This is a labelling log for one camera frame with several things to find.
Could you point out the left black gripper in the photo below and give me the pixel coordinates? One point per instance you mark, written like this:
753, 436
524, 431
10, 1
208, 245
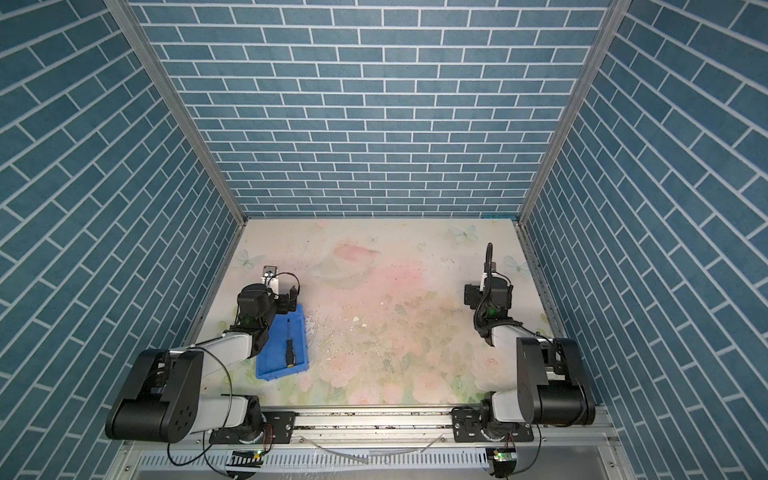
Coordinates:
282, 300

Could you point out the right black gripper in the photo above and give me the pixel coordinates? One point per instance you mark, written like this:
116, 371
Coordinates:
473, 295

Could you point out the black yellow handled screwdriver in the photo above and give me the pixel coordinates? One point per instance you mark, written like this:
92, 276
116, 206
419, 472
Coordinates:
290, 356

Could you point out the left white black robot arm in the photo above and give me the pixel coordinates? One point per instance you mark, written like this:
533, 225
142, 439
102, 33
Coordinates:
161, 399

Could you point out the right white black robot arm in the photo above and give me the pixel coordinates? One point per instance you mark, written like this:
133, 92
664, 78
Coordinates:
551, 386

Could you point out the blue plastic bin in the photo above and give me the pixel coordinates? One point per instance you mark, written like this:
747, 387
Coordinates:
270, 362

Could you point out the left green circuit board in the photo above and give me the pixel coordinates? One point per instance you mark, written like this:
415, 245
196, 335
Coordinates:
246, 459

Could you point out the green circuit board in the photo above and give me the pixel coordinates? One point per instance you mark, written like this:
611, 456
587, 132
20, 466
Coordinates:
246, 459
502, 455

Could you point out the right green circuit board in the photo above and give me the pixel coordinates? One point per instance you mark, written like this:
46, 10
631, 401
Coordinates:
502, 455

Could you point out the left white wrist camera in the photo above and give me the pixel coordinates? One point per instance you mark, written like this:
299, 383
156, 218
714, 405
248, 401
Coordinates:
269, 273

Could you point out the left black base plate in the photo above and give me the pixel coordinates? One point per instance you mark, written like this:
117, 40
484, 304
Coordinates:
274, 427

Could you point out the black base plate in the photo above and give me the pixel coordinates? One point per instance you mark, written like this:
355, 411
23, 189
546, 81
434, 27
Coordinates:
469, 426
274, 427

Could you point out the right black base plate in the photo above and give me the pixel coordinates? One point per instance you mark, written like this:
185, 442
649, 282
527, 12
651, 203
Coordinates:
469, 426

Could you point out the aluminium mounting rail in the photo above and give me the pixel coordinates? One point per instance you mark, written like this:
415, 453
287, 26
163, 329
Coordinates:
577, 452

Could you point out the white vented cable duct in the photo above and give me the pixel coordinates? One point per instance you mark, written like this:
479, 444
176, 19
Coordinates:
315, 460

